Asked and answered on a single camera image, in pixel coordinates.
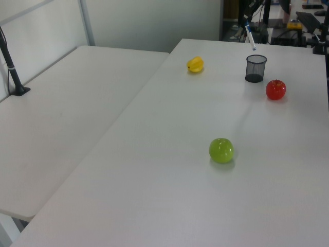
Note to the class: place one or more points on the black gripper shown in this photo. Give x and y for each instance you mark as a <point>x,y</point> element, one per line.
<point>253,5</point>

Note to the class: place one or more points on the white marker pen blue cap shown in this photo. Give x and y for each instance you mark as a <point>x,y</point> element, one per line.
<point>250,38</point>

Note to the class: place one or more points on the black mesh pen cup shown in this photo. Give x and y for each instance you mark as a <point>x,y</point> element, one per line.
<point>257,70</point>

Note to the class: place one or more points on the black equipment box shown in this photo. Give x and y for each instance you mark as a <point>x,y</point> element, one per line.
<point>285,38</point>

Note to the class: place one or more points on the yellow box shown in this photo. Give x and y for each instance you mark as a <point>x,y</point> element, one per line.
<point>294,25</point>

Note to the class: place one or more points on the black tilted keyboard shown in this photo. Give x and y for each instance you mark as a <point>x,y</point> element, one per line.
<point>308,21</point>

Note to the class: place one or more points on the yellow starfruit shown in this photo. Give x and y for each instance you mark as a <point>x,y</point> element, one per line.
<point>195,64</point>

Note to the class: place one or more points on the red apple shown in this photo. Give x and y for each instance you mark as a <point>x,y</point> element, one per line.
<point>275,90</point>

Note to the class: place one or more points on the green apple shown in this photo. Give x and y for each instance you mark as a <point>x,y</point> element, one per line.
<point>221,150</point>

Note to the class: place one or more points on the black clamp mount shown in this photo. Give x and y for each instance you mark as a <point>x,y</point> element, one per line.
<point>320,46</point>

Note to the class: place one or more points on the grey aluminium partition post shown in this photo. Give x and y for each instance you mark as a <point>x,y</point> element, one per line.
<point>87,23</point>

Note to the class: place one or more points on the black camera pole with base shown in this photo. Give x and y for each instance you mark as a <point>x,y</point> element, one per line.
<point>11,69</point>

